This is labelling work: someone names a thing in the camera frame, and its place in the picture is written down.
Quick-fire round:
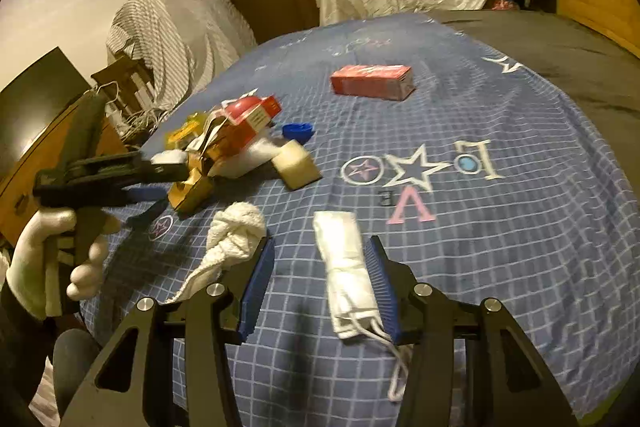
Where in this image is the white rolled towel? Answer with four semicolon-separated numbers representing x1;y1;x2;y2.
165;201;268;305

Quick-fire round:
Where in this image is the black screen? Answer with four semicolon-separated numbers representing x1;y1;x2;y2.
0;47;93;180

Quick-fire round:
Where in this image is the blue bottle cap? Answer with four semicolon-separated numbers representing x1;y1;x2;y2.
281;121;317;144

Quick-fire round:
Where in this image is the cream foam block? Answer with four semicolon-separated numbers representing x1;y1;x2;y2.
271;141;323;188

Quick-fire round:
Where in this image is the white foam piece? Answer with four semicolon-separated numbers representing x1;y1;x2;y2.
210;129;283;180

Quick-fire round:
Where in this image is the yellow snack wrapper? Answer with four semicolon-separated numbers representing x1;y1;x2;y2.
165;114;211;150

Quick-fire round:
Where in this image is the red cigarette pack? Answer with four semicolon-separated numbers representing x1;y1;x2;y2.
220;95;282;131

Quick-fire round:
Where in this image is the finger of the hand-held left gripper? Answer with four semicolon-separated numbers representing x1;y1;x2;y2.
135;159;191;184
107;187;173;233

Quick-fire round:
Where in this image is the blue checked printed blanket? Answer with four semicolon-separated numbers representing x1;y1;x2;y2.
80;12;632;427

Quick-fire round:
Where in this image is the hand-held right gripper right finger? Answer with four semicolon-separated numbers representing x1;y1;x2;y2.
364;234;581;427

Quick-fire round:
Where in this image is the striped white cloth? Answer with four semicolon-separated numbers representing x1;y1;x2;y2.
105;0;258;110

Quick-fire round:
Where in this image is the person's left hand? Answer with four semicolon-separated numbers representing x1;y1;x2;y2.
7;207;123;320

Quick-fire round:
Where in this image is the bundle of white cables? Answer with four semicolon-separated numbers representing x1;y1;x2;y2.
107;97;168;142

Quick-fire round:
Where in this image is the pink rectangular box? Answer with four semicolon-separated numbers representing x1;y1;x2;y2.
330;64;417;100

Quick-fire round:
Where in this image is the person's left forearm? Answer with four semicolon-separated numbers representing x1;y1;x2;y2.
0;279;103;427

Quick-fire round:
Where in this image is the gold foil wrapper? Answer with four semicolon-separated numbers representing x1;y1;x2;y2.
167;127;251;214

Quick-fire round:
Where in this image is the grey blanket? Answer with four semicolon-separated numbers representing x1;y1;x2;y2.
425;9;640;148

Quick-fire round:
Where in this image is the white cotton wad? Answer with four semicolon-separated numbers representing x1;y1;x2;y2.
150;148;188;166

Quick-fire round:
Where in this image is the white face mask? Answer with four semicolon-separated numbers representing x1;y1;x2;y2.
312;209;416;403

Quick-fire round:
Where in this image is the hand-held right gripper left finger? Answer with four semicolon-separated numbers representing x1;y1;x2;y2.
60;234;277;427

